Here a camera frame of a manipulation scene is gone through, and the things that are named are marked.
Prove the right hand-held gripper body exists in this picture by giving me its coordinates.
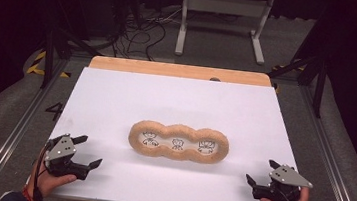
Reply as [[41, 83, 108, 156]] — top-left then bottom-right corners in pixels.
[[250, 160, 316, 201]]

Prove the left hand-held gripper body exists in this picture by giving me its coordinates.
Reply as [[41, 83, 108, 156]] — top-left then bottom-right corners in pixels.
[[41, 131, 94, 182]]

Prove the tan plush photo frame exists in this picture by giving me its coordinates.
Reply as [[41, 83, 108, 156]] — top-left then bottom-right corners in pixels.
[[125, 118, 232, 167]]

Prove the person's left hand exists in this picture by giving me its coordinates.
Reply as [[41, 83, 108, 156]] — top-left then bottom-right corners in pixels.
[[26, 159, 79, 201]]

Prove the yellow black floor tape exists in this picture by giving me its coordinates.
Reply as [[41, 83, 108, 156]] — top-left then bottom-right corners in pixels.
[[271, 60, 305, 75], [26, 49, 74, 79]]

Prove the black metal stand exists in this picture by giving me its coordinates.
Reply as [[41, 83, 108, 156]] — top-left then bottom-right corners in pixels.
[[35, 0, 108, 95], [264, 49, 331, 119]]

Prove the white table cover board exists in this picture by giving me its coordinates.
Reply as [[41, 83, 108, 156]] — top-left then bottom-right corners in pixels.
[[24, 62, 325, 201]]

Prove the left hand-held gripper cable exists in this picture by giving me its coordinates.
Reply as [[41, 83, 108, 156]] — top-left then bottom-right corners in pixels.
[[30, 145, 50, 201]]

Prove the aluminium floor rail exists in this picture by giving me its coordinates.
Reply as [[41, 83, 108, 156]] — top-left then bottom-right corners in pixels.
[[286, 84, 357, 201], [0, 51, 71, 201]]

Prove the bundle of floor cables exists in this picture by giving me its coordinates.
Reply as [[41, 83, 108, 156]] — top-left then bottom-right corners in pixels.
[[110, 1, 184, 64]]

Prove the white metal desk frame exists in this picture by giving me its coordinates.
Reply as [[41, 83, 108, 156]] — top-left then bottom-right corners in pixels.
[[174, 0, 275, 67]]

